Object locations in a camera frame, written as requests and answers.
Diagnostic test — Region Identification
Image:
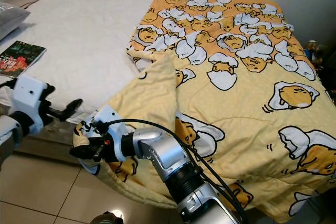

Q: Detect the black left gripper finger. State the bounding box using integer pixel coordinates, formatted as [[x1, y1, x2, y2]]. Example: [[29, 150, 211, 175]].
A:
[[61, 99, 83, 121]]

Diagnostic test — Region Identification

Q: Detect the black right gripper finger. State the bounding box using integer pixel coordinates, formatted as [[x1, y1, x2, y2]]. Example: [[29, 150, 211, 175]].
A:
[[69, 144, 97, 161]]

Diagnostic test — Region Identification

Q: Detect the dark book with red city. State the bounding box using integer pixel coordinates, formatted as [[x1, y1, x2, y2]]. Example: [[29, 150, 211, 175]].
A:
[[0, 40, 47, 79]]

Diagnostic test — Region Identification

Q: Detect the grey plush pillow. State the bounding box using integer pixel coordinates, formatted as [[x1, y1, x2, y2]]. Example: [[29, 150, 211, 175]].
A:
[[0, 2, 31, 40]]

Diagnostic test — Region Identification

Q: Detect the yellow cartoon egg blanket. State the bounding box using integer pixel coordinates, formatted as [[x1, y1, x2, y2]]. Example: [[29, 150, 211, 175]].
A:
[[72, 0, 336, 223]]

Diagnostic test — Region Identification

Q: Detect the dark robot foot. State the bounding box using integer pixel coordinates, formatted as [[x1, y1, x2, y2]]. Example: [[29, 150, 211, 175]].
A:
[[90, 211, 125, 224]]

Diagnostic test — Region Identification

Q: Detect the white quilted mattress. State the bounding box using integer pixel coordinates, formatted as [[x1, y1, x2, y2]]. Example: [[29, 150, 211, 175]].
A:
[[0, 0, 161, 125]]

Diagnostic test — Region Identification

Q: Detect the dark bedside cabinet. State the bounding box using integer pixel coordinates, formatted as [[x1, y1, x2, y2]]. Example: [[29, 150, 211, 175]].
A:
[[302, 39, 336, 104]]

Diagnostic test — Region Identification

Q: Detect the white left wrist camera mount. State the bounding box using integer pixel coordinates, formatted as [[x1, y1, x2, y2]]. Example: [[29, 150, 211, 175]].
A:
[[12, 74, 54, 135]]

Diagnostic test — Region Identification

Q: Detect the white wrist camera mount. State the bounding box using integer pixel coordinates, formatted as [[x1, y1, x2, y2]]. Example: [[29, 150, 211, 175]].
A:
[[93, 104, 130, 136], [12, 74, 54, 135]]

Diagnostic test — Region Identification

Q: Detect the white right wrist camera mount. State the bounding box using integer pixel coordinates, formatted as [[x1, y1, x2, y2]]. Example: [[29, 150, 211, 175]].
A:
[[93, 104, 130, 136]]

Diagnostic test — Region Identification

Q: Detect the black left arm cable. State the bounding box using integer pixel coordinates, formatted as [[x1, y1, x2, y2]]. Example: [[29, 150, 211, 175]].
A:
[[0, 79, 17, 89]]

